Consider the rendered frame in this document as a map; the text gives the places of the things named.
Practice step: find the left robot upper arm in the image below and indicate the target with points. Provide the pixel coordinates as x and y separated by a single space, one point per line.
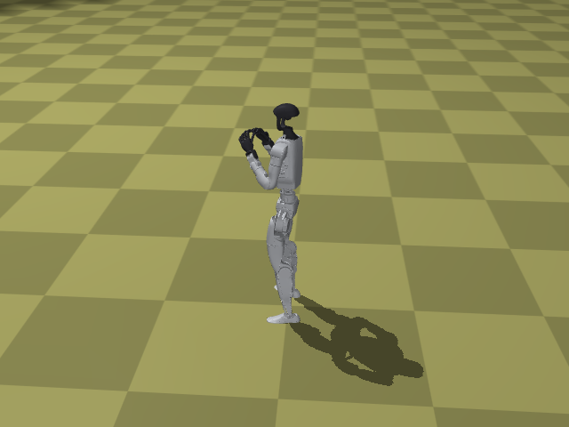
277 155

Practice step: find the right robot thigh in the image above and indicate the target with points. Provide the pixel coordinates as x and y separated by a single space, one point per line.
289 247

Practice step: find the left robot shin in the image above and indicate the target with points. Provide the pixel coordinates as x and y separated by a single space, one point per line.
284 283

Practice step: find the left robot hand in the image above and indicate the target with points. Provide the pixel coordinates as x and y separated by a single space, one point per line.
246 143

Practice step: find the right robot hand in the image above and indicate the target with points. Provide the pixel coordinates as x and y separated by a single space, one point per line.
262 136

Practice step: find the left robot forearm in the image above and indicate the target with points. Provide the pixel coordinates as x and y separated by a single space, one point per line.
261 174

